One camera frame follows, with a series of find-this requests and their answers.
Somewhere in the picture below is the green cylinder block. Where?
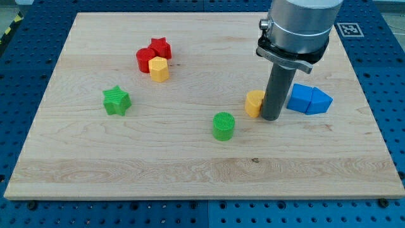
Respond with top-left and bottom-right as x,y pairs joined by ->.
212,112 -> 235,141

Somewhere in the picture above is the red star block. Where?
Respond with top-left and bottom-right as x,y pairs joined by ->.
148,37 -> 172,60

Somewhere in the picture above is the yellow black hazard tape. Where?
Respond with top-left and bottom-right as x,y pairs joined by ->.
1,11 -> 24,46

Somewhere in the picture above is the red cylinder block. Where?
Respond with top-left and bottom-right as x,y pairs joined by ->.
135,47 -> 156,73

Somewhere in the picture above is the green star block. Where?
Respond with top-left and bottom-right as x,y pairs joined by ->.
103,85 -> 132,116

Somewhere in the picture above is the blue triangular prism block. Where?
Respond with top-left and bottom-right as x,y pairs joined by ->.
306,87 -> 333,115

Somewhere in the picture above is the yellow hexagon block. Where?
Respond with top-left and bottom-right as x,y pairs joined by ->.
148,56 -> 170,82

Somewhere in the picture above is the blue cube block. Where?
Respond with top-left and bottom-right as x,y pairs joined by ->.
287,84 -> 313,113

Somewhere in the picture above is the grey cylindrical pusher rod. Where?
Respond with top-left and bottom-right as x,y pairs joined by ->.
261,63 -> 296,121

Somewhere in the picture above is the wooden board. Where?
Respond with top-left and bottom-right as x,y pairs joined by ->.
4,13 -> 404,200

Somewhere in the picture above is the white fiducial marker tag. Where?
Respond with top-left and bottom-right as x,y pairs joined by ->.
337,22 -> 364,37

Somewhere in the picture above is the black silver tool flange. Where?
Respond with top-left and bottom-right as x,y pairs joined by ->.
256,35 -> 329,74

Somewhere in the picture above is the yellow heart block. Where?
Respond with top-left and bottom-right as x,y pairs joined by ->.
244,90 -> 265,118

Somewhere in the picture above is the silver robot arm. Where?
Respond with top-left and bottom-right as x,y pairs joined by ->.
256,0 -> 343,121

